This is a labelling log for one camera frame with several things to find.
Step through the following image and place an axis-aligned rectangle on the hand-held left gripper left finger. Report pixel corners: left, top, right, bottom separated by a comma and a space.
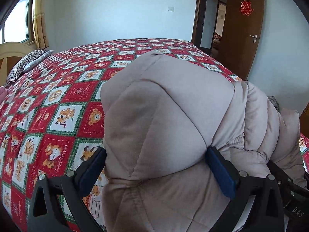
28, 147, 108, 232

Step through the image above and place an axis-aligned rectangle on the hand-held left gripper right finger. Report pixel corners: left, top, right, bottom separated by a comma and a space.
205, 146, 285, 232

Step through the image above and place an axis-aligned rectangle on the pale pink puffer jacket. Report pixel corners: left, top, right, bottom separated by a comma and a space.
100, 50, 307, 232

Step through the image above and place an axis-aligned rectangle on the pile of clothes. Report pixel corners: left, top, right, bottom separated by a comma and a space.
267, 96, 281, 113

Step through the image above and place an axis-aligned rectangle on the red printed bedsheet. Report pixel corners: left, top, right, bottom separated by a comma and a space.
0, 38, 309, 232

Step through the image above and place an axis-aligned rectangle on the grey dotted pillow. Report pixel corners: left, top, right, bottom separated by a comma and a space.
23, 50, 55, 73

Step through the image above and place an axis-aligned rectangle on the striped pillow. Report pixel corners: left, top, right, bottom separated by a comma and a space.
6, 49, 49, 84

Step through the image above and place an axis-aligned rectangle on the brown wooden door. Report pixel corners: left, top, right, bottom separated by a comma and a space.
218, 0, 265, 81

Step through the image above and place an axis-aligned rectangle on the wooden bed headboard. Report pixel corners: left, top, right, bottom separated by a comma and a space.
0, 42, 37, 79

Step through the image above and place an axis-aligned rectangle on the narrow yellow floral curtain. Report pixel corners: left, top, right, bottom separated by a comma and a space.
32, 0, 50, 50

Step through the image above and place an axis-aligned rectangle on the red paper door decoration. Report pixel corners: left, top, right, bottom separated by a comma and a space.
240, 0, 254, 16

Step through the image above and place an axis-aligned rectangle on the window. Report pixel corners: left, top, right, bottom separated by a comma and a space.
0, 0, 35, 45

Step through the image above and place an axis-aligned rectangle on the brown door frame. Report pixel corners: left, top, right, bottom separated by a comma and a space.
191, 0, 233, 59

